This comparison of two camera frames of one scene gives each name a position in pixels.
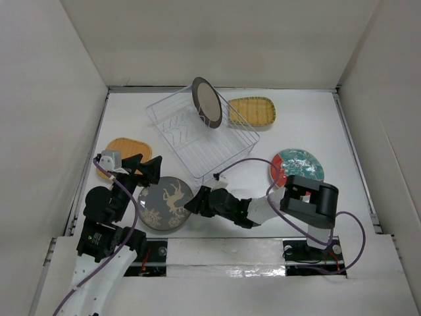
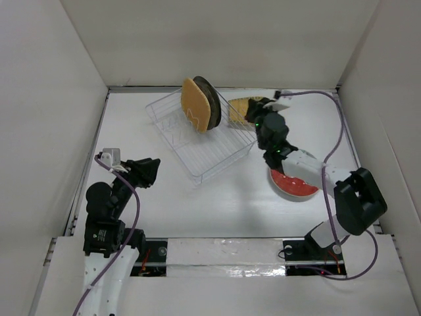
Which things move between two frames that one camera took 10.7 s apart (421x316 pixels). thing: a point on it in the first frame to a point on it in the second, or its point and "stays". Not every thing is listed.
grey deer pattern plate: [162, 206] to [214, 100]
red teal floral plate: [297, 162] to [291, 186]
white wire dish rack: [205, 150] stays
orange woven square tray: [128, 147] to [195, 105]
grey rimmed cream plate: [207, 103] stays
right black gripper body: [210, 210] to [258, 124]
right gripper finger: [197, 203] to [255, 108]
